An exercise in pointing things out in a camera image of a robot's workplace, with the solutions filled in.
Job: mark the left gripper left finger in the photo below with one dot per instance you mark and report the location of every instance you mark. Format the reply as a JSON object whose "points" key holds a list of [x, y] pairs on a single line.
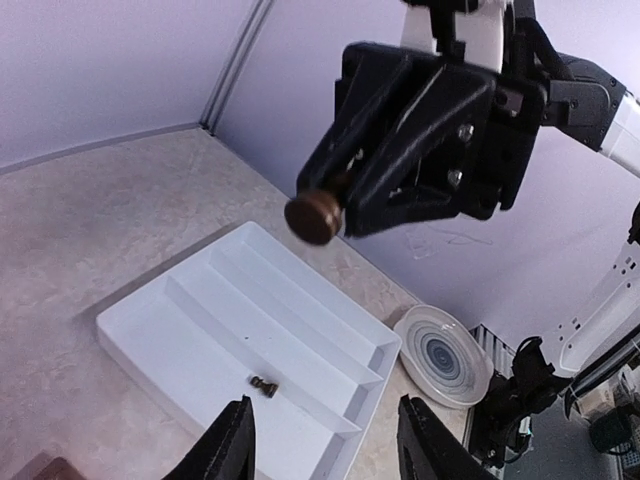
{"points": [[226, 451]]}

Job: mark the wooden chess board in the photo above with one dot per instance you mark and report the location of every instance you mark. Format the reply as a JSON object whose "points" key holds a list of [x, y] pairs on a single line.
{"points": [[44, 467]]}

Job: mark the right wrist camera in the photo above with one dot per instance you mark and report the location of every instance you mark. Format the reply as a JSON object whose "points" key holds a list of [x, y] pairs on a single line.
{"points": [[479, 25]]}

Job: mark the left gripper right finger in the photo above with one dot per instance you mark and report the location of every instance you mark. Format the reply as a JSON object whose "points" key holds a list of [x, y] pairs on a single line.
{"points": [[428, 450]]}

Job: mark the white plastic tray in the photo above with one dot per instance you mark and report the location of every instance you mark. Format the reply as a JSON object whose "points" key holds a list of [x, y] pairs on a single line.
{"points": [[244, 306]]}

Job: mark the right aluminium corner post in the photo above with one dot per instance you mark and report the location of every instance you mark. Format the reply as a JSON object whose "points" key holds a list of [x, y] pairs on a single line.
{"points": [[233, 66]]}

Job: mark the grey spiral coaster plate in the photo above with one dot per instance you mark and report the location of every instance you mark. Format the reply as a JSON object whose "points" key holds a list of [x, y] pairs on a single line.
{"points": [[442, 358]]}

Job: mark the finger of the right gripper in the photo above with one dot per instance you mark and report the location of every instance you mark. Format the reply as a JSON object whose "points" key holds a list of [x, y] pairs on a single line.
{"points": [[463, 98], [383, 132]]}

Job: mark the pile of dark chess pieces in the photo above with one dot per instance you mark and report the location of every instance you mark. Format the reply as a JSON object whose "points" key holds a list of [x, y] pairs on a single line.
{"points": [[268, 389]]}

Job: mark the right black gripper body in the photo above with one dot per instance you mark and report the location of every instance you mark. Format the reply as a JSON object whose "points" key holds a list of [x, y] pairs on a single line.
{"points": [[532, 65]]}

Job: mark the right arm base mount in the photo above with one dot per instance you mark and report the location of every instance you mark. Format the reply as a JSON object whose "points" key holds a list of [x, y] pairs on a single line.
{"points": [[532, 388]]}

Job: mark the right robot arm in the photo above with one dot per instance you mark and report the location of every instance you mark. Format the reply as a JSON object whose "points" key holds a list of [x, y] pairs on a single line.
{"points": [[595, 109]]}

